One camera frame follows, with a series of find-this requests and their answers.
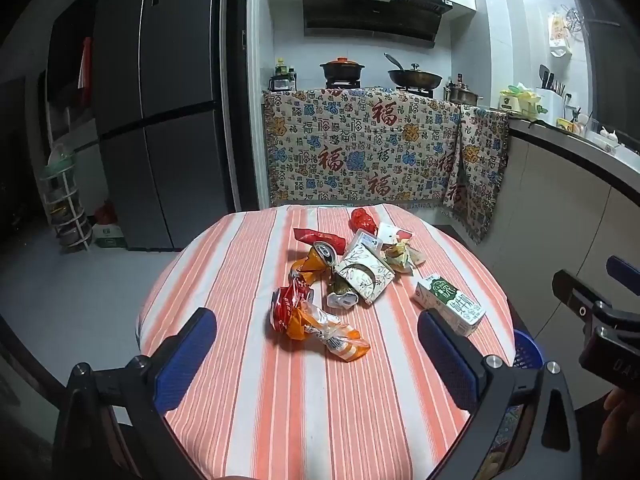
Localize black clay pot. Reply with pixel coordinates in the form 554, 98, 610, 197
320, 57, 366, 83

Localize person's right hand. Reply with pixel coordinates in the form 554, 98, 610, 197
600, 389, 640, 456

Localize condiment bottles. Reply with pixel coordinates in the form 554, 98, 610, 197
269, 57, 298, 93

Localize hanging wall bag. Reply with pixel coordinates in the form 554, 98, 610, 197
547, 10, 573, 58

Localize striped pink tablecloth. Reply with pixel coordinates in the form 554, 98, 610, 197
136, 203, 517, 480

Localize orange white snack bag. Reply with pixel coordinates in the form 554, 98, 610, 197
282, 305, 372, 363

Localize white packet with red print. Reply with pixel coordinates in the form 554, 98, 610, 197
376, 222, 416, 248

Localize large printed cloth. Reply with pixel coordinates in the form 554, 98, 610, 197
262, 87, 463, 208

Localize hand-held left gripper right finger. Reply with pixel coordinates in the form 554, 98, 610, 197
417, 308, 583, 480

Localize black wok with lid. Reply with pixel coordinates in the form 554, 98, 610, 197
384, 52, 444, 90

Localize steel pot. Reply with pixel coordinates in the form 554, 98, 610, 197
444, 82, 485, 107

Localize brown food wrapper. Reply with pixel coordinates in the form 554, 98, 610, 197
382, 240, 428, 276

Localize green white milk carton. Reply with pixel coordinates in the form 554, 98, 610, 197
414, 274, 487, 337

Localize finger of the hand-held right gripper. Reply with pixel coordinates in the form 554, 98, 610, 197
606, 255, 640, 286
552, 270, 613, 326

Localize crushed white can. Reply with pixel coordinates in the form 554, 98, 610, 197
326, 287, 360, 311

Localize floor rack with bowls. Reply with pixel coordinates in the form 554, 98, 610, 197
40, 145, 95, 253

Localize red white floor box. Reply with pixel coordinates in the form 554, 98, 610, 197
92, 202, 128, 250

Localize red wrapper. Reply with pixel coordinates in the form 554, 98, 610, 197
350, 207, 377, 235

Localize grey kitchen countertop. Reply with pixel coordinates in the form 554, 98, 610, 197
480, 105, 640, 196

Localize crushed red can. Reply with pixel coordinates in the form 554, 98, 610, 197
270, 279, 315, 336

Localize green yellow container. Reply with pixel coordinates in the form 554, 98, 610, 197
499, 82, 546, 118

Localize grey refrigerator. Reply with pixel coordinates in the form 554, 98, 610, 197
92, 0, 236, 253

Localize red snack packet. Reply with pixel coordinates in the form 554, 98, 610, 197
292, 227, 347, 256

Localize patterned paper box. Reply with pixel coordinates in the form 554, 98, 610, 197
334, 250, 396, 307

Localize clear plastic box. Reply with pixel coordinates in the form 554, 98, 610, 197
345, 229, 385, 263

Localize white knife holder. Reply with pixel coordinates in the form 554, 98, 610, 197
534, 65, 568, 128

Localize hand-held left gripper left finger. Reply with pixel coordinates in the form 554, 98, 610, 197
52, 307, 218, 480

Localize red hanging cloth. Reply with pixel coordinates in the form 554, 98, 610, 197
75, 37, 93, 91

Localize black range hood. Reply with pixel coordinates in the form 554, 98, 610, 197
301, 0, 453, 50

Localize blue plastic basket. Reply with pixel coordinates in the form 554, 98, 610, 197
511, 329, 545, 368

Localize white lower cabinet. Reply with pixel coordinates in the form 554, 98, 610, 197
492, 130, 640, 411

